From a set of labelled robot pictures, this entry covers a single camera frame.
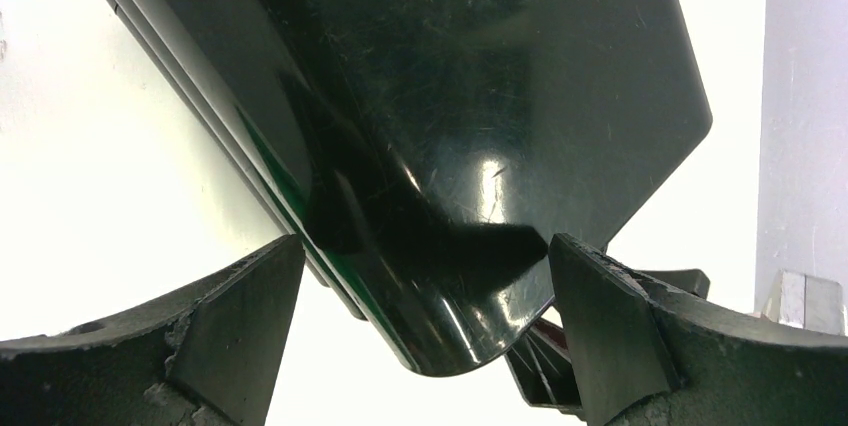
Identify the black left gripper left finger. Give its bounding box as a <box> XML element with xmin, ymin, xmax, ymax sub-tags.
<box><xmin>1</xmin><ymin>236</ymin><xmax>305</xmax><ymax>425</ymax></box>

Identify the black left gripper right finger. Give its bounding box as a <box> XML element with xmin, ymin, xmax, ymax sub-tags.
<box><xmin>548</xmin><ymin>234</ymin><xmax>847</xmax><ymax>425</ymax></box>

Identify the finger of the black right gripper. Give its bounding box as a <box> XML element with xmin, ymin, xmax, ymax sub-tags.
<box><xmin>503</xmin><ymin>268</ymin><xmax>711</xmax><ymax>421</ymax></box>

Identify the black drawer organizer box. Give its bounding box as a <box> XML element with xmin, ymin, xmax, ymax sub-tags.
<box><xmin>115</xmin><ymin>0</ymin><xmax>712</xmax><ymax>377</ymax></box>

